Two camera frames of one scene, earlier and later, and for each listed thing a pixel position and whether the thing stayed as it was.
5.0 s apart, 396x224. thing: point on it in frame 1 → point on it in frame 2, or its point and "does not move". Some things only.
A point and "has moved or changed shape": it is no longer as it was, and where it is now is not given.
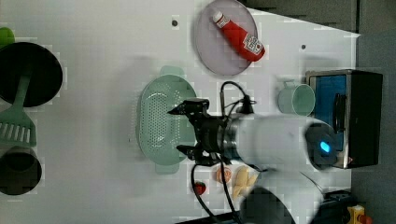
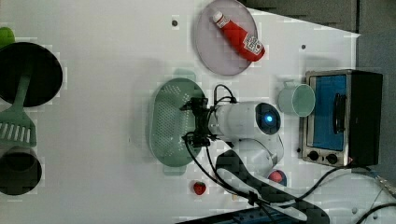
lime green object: (7, 36) does not move
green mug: (297, 100) does not move
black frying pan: (26, 58) does not move
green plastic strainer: (159, 133) has moved or changed shape
